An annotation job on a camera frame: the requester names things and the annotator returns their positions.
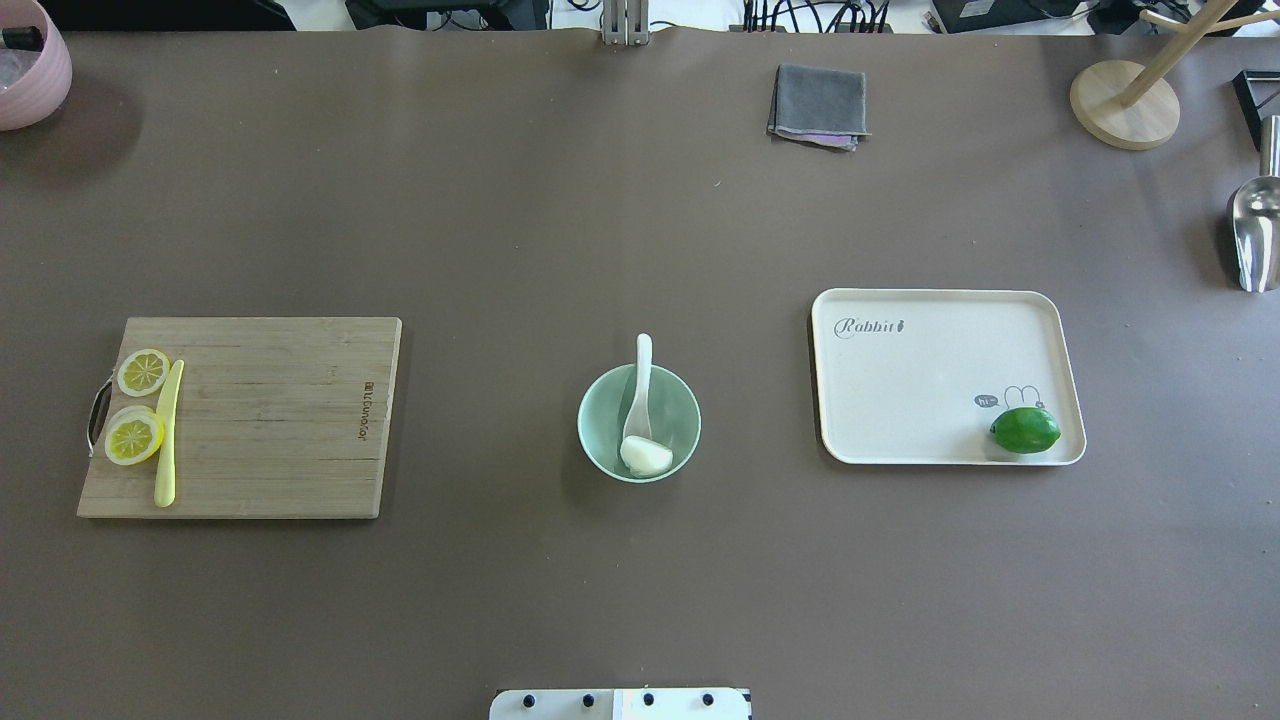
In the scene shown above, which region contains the white ceramic spoon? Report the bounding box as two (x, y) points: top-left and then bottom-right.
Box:
(622, 333), (653, 441)

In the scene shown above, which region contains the white steamed bun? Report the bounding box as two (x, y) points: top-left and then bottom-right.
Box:
(620, 436), (675, 479)

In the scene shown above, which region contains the mint green bowl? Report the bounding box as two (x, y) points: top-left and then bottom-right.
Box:
(576, 364), (701, 484)

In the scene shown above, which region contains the pink bowl of ice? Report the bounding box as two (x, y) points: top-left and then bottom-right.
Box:
(1, 1), (73, 132)

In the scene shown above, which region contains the cream rabbit tray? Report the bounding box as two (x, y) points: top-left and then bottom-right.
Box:
(810, 288), (1087, 466)

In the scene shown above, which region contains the grey folded cloth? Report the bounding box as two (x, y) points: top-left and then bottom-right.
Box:
(765, 63), (870, 152)

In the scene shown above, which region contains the bamboo cutting board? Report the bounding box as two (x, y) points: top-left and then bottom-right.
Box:
(77, 316), (402, 520)

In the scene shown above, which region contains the green toy pepper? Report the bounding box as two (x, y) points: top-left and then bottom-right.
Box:
(989, 406), (1062, 455)

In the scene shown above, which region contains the yellow plastic knife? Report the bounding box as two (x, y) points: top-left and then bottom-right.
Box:
(154, 359), (186, 509)

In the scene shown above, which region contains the wooden mug tree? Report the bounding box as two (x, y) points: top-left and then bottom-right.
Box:
(1069, 1), (1279, 151)

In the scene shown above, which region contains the metal scoop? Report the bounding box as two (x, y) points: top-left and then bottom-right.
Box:
(1230, 115), (1279, 293)

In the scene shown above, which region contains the aluminium frame post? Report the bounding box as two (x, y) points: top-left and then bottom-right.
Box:
(600, 0), (650, 46)

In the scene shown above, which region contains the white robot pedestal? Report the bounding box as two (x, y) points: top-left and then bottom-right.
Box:
(488, 687), (754, 719)

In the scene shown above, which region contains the lemon slice near handle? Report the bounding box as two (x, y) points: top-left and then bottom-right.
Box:
(115, 348), (172, 398)

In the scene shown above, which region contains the metal cutting board handle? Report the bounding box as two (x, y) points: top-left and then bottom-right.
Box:
(84, 378), (114, 457)

